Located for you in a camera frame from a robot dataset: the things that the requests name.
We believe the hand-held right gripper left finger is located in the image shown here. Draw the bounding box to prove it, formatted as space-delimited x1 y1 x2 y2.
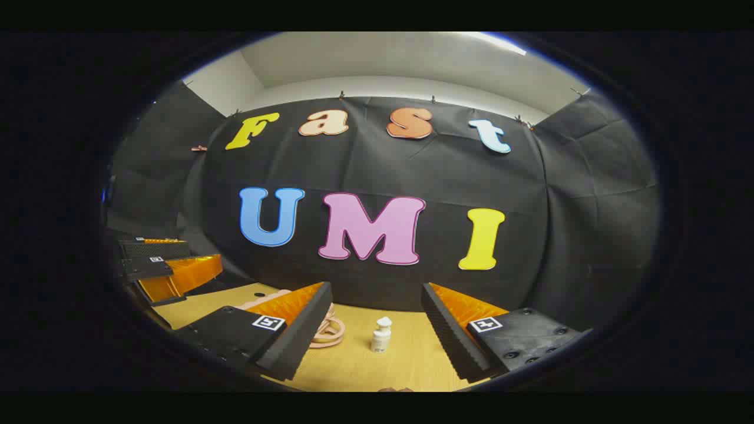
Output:
171 281 333 382

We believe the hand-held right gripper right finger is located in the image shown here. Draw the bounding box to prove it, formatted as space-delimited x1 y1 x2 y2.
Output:
421 283 593 383

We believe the pink suitcase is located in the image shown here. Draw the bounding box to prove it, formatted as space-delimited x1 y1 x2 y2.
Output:
239 289 346 349

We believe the white pump bottle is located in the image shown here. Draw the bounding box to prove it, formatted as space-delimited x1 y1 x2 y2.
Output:
370 317 393 354

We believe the black backdrop cloth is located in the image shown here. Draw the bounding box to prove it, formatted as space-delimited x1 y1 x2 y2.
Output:
106 82 660 330

